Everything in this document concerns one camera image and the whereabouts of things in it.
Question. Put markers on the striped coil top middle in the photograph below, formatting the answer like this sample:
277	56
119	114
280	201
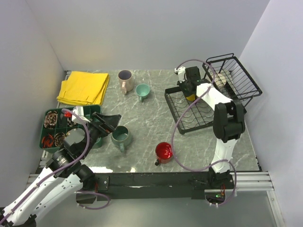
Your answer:
70	122

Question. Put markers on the grey-green glazed mug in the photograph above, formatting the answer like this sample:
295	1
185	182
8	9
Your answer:
121	138

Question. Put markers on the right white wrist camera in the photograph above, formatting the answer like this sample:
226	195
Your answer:
180	72

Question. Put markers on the striped coil top left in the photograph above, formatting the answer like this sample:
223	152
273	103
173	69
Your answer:
51	120

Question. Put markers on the pink mug dark interior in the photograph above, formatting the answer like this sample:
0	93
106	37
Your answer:
126	81

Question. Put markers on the yellow folded cloth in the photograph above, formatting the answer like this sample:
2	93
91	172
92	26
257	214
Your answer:
84	88

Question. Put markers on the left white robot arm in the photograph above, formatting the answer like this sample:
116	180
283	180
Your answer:
63	174

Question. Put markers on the red mug black handle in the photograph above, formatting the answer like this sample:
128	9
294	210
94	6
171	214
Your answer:
163	153

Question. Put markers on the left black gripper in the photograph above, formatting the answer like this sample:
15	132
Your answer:
110	122

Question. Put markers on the orange black coil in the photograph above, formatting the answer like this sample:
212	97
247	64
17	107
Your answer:
47	141

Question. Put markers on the black wire dish rack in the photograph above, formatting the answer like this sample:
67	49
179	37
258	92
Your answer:
192	116

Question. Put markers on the striped coil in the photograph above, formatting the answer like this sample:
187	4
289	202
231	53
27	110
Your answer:
70	122
51	120

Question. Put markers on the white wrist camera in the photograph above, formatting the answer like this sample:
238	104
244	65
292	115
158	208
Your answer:
180	72
78	114

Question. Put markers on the green compartment tray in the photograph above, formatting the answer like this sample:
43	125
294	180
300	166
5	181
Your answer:
61	126

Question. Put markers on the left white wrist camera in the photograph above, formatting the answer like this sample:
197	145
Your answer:
78	114

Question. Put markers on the yellow mug black handle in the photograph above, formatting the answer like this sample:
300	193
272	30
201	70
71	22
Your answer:
191	98

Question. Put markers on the cream floral mug green interior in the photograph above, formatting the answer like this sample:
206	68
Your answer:
222	82

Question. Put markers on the small teal cup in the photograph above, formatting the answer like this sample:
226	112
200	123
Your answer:
142	91

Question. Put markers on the black front base bar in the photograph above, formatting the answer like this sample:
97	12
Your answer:
153	185

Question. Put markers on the brown coil bottom middle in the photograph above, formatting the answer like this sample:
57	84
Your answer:
58	139

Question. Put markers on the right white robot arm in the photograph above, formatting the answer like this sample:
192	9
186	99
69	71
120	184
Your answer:
228	122

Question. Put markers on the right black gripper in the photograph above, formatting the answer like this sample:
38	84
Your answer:
186	94

